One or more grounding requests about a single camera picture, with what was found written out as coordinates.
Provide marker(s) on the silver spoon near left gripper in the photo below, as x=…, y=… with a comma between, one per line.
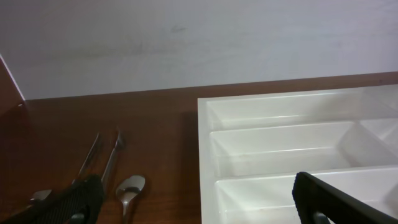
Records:
x=127, y=190

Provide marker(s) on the silver fork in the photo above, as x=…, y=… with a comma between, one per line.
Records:
x=91, y=154

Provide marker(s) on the silver butter knife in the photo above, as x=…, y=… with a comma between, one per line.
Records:
x=119, y=145

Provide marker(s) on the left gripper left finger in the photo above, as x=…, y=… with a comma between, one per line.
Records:
x=84, y=196

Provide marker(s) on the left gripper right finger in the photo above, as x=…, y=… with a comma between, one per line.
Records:
x=319, y=202

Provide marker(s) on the white plastic cutlery tray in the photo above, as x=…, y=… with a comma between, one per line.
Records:
x=251, y=148

